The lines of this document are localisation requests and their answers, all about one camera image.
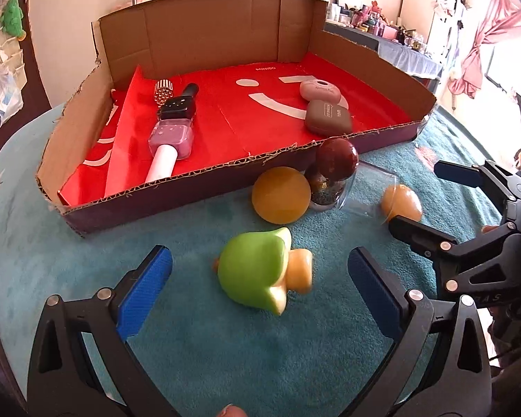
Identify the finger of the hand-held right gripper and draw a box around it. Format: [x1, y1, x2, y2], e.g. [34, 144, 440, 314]
[388, 216, 517, 270]
[434, 161, 521, 203]

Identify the pink curtain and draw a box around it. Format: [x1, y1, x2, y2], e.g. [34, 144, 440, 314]
[449, 0, 521, 98]

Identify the pink round case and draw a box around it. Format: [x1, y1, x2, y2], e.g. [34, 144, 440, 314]
[299, 79, 341, 106]

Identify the green duck toy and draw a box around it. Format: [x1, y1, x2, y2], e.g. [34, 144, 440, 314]
[213, 227, 314, 316]

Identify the silver studded bottle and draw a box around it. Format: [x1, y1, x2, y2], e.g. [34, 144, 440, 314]
[154, 79, 174, 107]

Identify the orange round disc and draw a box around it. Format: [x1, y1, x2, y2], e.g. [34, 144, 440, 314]
[381, 183, 423, 223]
[252, 167, 311, 223]

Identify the dark brown door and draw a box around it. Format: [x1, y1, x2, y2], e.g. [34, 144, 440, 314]
[0, 0, 53, 148]

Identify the green plush toy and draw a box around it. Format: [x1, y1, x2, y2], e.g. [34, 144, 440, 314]
[0, 0, 28, 42]

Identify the brown cardboard box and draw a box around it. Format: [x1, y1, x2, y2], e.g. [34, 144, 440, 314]
[35, 0, 438, 237]

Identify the row of cosmetic bottles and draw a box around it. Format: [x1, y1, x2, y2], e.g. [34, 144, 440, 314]
[325, 0, 435, 50]

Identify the red paper liner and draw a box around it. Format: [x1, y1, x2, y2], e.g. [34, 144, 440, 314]
[58, 52, 413, 207]

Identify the black nail polish bottle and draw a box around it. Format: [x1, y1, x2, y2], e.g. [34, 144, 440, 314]
[157, 83, 199, 121]

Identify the brown rounded case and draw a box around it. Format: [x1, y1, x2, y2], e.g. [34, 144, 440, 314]
[305, 100, 353, 136]

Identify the dark red ball-cap bottle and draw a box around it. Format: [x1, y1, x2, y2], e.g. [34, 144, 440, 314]
[307, 138, 359, 207]

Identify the clear plastic cup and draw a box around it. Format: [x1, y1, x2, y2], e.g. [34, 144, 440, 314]
[336, 159, 402, 219]

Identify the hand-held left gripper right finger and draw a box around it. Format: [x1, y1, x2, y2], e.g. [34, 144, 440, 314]
[347, 246, 493, 417]

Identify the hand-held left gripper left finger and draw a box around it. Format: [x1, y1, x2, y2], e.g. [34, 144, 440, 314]
[27, 244, 174, 417]

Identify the blue-clothed side table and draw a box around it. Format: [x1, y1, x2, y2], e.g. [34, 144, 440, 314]
[323, 22, 444, 92]

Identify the pink nail polish bottle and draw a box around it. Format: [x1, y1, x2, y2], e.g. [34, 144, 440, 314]
[144, 119, 195, 183]

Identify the white cabinet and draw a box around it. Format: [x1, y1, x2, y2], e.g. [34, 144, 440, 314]
[399, 0, 465, 66]

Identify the clear hanging pocket organizer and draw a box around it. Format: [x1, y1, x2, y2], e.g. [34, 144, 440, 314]
[0, 0, 29, 96]

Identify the clear plastic bag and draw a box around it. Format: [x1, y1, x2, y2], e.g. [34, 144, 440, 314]
[0, 58, 24, 128]

